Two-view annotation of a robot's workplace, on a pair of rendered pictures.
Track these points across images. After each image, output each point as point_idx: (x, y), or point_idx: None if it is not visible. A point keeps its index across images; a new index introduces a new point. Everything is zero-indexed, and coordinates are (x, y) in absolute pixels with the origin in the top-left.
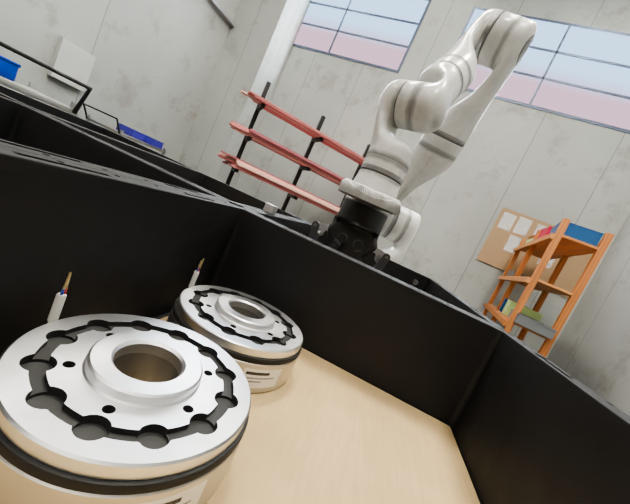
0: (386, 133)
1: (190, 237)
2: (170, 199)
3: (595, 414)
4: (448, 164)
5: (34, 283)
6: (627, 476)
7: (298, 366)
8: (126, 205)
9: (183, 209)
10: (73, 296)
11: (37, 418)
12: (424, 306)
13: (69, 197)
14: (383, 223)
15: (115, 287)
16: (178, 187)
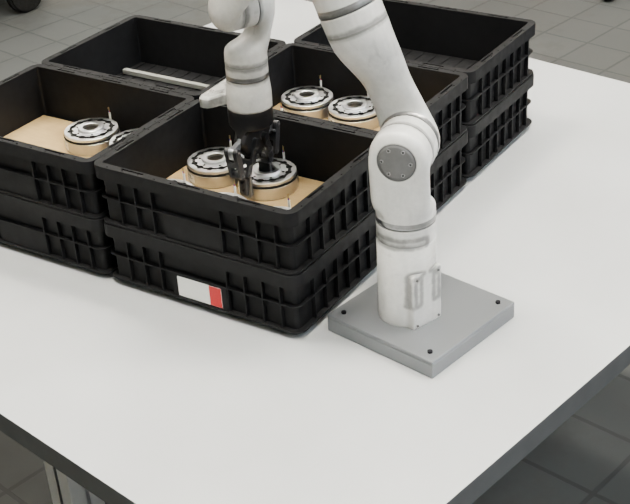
0: (239, 35)
1: (157, 108)
2: (138, 90)
3: None
4: (332, 47)
5: (112, 109)
6: None
7: None
8: (124, 91)
9: (146, 94)
10: (123, 117)
11: (74, 123)
12: None
13: (110, 88)
14: (232, 118)
15: (134, 119)
16: (164, 86)
